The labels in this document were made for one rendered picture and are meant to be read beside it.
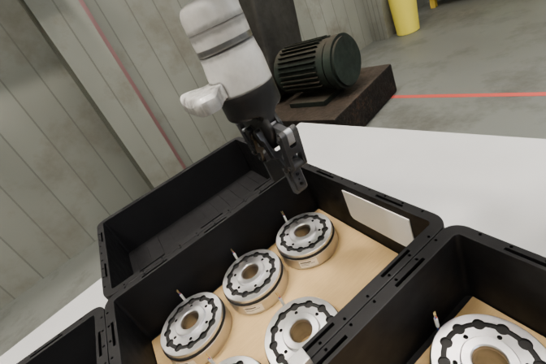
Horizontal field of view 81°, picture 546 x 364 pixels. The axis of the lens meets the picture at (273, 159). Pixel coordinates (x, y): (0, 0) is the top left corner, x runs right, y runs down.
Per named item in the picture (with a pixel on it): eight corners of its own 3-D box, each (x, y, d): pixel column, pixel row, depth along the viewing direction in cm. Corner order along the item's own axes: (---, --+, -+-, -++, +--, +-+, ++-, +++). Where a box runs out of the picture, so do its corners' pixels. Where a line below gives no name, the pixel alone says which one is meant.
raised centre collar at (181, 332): (201, 301, 51) (199, 298, 50) (210, 322, 47) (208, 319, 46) (173, 321, 49) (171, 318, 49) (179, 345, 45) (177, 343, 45)
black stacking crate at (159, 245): (255, 171, 92) (238, 137, 87) (319, 207, 67) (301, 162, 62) (127, 259, 79) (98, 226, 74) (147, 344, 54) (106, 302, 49)
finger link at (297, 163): (280, 158, 42) (294, 188, 44) (292, 164, 39) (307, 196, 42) (289, 153, 42) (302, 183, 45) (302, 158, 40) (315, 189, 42)
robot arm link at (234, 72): (184, 112, 42) (158, 67, 39) (253, 73, 45) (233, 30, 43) (205, 120, 34) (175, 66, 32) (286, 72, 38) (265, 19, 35)
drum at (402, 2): (403, 28, 468) (395, -11, 444) (426, 23, 441) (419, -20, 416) (390, 38, 452) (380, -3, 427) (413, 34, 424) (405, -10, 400)
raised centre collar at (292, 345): (308, 307, 42) (306, 304, 42) (329, 335, 38) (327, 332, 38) (277, 330, 41) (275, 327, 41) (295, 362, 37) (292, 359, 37)
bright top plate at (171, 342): (212, 283, 54) (210, 280, 54) (232, 325, 45) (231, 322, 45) (158, 322, 51) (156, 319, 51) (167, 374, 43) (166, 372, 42)
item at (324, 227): (309, 207, 61) (307, 205, 61) (345, 228, 52) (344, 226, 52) (266, 240, 58) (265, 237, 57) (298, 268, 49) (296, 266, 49)
